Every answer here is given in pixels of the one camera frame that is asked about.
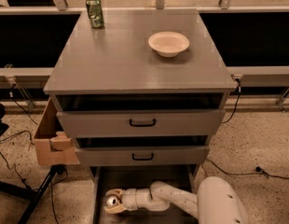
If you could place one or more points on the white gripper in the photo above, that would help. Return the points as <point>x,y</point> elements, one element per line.
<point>130,200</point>

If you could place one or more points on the red coke can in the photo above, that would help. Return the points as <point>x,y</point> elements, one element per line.
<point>112,201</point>

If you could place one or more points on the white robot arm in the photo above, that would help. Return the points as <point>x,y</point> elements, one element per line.
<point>216,202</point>

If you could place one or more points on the grey bottom drawer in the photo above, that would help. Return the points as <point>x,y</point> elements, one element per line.
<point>141,177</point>

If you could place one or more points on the grey drawer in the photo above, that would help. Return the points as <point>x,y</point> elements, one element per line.
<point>141,177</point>
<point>135,156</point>
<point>78,124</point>

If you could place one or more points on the grey middle drawer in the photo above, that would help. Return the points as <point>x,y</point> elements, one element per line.
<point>135,156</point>

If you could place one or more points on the grey top drawer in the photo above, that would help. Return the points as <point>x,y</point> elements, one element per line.
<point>78,124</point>

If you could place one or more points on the grey drawer cabinet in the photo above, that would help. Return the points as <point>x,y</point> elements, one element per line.
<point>113,69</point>

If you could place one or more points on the green soda can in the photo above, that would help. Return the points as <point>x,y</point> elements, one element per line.
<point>95,13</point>

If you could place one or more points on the wooden side box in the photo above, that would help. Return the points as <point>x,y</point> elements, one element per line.
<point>52,146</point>

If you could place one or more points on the black tripod stand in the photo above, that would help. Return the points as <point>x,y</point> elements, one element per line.
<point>33,196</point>

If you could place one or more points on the white bowl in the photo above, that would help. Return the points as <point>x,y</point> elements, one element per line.
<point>168,44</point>

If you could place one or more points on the grey metal railing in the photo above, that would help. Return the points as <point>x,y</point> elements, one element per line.
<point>253,41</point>

